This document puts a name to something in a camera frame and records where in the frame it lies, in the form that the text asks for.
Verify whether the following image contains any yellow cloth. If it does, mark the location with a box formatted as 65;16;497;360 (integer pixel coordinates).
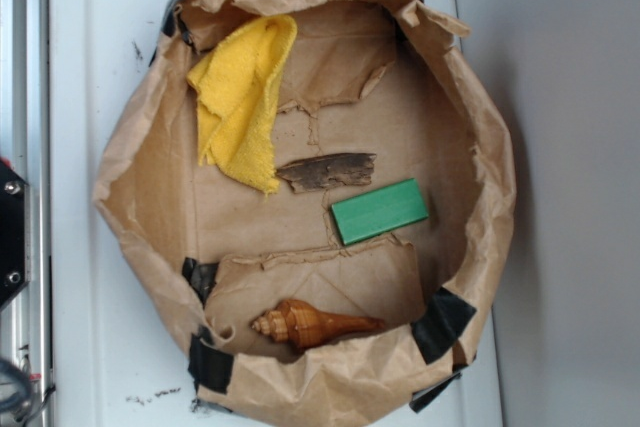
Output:
187;15;298;195

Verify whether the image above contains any dark bark wood piece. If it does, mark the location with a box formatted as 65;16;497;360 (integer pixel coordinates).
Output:
276;152;377;194

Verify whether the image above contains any green rectangular block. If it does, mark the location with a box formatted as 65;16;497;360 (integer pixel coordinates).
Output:
331;178;429;245

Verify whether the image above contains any brown paper bag bin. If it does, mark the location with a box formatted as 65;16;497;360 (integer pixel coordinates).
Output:
94;0;516;426

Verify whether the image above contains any brown spiral seashell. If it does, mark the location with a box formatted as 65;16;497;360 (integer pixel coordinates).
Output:
251;299;385;351

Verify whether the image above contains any white plastic tray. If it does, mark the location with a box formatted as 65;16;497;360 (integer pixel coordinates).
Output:
47;0;512;427

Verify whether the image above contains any black metal bracket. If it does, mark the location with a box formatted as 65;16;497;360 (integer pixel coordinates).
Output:
1;157;32;311

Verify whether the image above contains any aluminium frame rail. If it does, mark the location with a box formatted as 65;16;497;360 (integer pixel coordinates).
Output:
1;0;56;426

